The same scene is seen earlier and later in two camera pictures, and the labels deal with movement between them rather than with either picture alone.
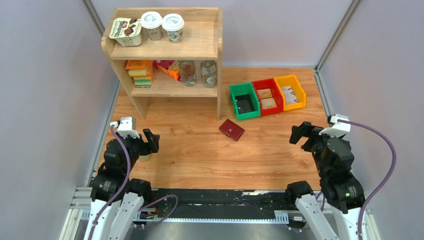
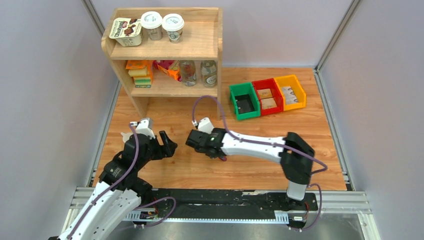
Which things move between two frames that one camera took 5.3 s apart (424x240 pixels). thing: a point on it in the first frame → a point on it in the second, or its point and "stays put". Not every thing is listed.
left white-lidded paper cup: x=152 y=21 stays put
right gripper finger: x=306 y=128 → x=195 y=136
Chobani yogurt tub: x=127 y=31 stays put
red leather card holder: x=231 y=129 → x=223 y=158
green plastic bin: x=245 y=102 stays put
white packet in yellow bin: x=290 y=97 stays put
